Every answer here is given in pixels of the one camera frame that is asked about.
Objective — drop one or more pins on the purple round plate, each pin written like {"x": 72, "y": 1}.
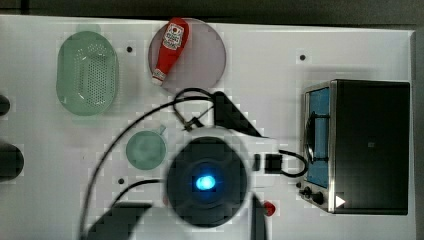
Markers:
{"x": 201, "y": 64}

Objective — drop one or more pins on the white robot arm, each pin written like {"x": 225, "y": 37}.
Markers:
{"x": 210, "y": 185}

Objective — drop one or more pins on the red ketchup bottle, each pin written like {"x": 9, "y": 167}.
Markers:
{"x": 173, "y": 43}

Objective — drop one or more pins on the black toaster oven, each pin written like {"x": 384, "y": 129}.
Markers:
{"x": 356, "y": 139}

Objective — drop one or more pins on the red toy by oven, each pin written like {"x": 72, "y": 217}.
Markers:
{"x": 269, "y": 208}

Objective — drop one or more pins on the green mug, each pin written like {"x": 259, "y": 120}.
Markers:
{"x": 147, "y": 149}

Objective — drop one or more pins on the green colander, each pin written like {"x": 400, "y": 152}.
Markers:
{"x": 87, "y": 74}

